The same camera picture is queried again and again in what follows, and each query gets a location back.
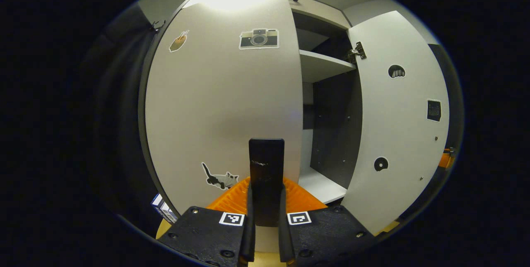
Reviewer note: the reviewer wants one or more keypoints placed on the beige cabinet drawer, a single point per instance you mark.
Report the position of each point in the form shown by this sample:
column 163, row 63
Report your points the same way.
column 323, row 10

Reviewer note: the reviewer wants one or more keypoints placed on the metal door hinge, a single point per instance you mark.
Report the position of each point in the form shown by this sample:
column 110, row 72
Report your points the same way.
column 357, row 51

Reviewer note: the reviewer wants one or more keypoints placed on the beige double-door shoe cabinet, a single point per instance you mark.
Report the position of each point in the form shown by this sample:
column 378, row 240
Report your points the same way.
column 335, row 126

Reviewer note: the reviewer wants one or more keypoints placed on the white cabinet shelf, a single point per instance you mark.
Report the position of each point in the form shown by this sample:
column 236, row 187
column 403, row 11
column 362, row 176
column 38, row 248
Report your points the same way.
column 323, row 65

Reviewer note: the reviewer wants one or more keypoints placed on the cabinet door with camera sticker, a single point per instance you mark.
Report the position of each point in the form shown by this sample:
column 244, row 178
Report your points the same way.
column 223, row 105

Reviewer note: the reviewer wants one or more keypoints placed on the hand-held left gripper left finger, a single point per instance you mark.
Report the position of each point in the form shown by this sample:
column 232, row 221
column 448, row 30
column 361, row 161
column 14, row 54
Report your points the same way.
column 207, row 238

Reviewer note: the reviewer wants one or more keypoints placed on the white cabinet base board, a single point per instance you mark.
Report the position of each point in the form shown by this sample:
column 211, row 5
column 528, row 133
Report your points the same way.
column 323, row 184

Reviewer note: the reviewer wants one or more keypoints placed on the cabinet door with headphone sticker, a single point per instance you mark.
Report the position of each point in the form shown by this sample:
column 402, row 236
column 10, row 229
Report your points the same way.
column 397, row 143

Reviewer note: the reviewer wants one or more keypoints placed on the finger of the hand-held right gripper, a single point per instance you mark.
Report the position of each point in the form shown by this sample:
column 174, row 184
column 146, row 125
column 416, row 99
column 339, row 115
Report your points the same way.
column 446, row 160

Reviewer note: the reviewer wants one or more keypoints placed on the small blue white box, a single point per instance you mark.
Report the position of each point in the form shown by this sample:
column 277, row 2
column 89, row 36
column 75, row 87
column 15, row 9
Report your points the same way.
column 163, row 209

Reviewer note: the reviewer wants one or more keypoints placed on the black binder clip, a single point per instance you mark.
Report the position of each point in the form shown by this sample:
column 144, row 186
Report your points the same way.
column 156, row 25

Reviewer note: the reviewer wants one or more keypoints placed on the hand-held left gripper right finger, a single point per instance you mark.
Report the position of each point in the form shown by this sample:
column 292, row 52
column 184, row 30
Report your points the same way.
column 327, row 238

